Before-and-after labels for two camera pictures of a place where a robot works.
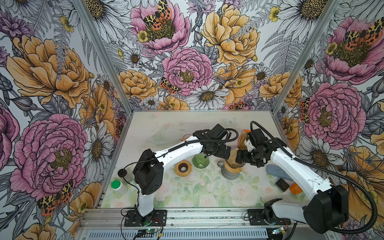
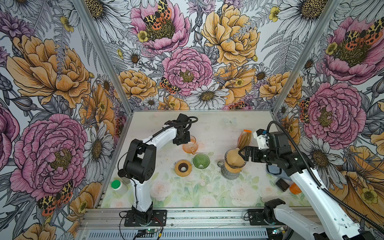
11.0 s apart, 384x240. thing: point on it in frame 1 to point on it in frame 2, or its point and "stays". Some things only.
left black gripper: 220,153 to 187,139
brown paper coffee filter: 232,158 stays
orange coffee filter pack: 242,141 stays
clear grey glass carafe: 227,173 stays
